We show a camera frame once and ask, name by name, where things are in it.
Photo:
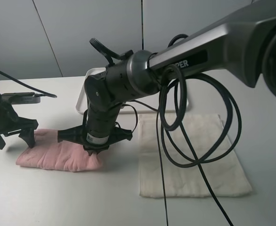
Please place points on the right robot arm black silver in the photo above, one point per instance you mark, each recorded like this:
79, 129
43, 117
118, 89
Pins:
244, 43

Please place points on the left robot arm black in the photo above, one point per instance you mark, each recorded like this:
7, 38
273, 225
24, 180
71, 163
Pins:
11, 123

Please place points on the pink towel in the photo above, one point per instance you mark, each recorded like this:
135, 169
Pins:
49, 154

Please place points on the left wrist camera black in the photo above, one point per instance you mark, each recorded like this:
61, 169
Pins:
21, 98

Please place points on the white rectangular plastic tray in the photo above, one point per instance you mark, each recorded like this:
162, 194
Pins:
152, 101

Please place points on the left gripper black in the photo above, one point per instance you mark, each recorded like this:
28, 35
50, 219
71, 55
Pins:
11, 124

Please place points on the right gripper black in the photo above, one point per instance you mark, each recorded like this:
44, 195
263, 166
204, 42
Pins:
98, 130

